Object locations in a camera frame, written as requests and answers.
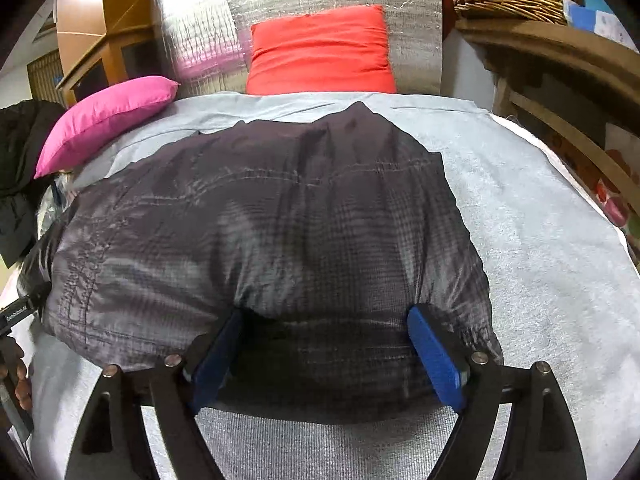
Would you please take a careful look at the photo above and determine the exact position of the wooden shelf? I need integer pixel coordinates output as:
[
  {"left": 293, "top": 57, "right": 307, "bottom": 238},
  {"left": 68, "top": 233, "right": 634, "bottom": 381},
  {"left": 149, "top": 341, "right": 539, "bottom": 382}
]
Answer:
[{"left": 452, "top": 17, "right": 640, "bottom": 221}]

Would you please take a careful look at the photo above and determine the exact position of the wooden cabinet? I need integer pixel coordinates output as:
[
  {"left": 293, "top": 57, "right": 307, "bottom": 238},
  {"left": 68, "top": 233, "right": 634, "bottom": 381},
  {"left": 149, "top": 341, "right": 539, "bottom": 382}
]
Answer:
[{"left": 55, "top": 0, "right": 166, "bottom": 106}]

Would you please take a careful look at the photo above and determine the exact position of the grey blanket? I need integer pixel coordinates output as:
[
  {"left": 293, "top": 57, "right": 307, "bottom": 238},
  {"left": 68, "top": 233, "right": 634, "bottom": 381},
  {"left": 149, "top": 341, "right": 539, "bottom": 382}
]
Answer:
[{"left": 0, "top": 92, "right": 640, "bottom": 480}]

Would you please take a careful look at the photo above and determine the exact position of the red floral printed cloth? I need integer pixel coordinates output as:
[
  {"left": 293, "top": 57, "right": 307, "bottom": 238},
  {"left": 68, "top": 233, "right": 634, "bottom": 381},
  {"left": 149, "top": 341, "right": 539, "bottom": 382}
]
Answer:
[{"left": 592, "top": 122, "right": 640, "bottom": 243}]

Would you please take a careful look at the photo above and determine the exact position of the black and blue jacket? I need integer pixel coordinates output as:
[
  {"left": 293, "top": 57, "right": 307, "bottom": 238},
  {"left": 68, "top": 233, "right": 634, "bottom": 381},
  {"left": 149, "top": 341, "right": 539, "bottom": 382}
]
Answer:
[{"left": 0, "top": 100, "right": 68, "bottom": 268}]

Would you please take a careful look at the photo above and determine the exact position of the pink pillow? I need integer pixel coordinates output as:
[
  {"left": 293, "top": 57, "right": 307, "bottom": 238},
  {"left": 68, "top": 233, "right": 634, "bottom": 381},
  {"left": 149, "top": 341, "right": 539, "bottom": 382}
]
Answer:
[{"left": 34, "top": 76, "right": 181, "bottom": 179}]

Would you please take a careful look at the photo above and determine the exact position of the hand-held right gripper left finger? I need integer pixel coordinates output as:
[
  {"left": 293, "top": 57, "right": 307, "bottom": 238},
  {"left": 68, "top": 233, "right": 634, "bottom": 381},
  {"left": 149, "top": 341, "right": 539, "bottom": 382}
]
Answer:
[{"left": 65, "top": 307, "right": 246, "bottom": 480}]

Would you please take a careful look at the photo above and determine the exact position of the silver insulation mat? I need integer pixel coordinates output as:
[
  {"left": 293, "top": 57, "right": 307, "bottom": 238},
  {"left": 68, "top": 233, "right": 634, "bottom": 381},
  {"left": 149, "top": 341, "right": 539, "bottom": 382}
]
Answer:
[{"left": 152, "top": 0, "right": 445, "bottom": 98}]

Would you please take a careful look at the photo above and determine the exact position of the person's left hand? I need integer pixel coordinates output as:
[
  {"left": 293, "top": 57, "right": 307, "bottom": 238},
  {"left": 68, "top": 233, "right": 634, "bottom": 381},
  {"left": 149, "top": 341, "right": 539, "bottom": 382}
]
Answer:
[{"left": 0, "top": 339, "right": 33, "bottom": 416}]

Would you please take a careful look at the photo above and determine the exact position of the light blue box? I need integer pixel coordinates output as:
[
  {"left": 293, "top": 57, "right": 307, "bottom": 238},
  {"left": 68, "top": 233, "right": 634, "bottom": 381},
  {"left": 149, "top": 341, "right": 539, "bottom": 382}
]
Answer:
[{"left": 562, "top": 0, "right": 637, "bottom": 47}]

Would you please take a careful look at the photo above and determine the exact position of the dark grey puffer jacket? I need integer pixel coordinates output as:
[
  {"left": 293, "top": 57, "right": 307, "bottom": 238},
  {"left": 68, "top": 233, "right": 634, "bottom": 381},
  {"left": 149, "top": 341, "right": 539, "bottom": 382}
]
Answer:
[{"left": 17, "top": 101, "right": 503, "bottom": 418}]

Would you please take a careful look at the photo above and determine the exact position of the red pillow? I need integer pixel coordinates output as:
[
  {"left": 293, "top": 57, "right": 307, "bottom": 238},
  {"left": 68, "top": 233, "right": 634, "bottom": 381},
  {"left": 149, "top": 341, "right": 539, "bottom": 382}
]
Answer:
[{"left": 246, "top": 5, "right": 398, "bottom": 95}]

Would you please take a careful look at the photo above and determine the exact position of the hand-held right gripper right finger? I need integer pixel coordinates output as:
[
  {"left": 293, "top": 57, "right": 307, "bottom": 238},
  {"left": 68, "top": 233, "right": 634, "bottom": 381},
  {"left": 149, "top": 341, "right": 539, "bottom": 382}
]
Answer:
[{"left": 406, "top": 304, "right": 587, "bottom": 480}]

